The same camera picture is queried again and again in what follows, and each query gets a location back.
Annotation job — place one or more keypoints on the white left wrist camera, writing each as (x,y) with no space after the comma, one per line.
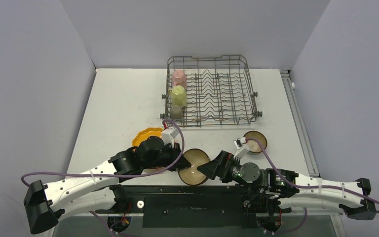
(169,135)

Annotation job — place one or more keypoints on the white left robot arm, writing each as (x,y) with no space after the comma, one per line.
(47,204)

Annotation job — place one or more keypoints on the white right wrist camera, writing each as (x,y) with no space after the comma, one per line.
(242,148)

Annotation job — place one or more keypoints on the brown ceramic bowl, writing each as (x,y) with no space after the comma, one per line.
(252,137)
(191,176)

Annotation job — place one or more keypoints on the pale yellow mug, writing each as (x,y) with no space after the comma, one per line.
(178,95)

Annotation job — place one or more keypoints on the aluminium frame rail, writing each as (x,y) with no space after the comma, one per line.
(300,125)

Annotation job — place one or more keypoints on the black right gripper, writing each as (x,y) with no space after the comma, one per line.
(222,166)

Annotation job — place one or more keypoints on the grey wire dish rack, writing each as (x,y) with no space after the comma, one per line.
(219,90)

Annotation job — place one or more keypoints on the orange polka dot plate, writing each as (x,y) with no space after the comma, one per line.
(145,134)

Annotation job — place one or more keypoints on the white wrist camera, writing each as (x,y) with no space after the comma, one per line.
(242,148)
(169,135)

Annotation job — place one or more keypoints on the pink mug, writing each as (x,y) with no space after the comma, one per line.
(179,78)

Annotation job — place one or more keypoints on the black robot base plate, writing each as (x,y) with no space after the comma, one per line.
(193,206)

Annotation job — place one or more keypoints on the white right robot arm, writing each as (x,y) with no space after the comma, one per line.
(288,189)

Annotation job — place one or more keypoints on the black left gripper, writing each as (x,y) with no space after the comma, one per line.
(174,152)

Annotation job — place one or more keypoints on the small grey-green cup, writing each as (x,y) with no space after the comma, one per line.
(176,112)

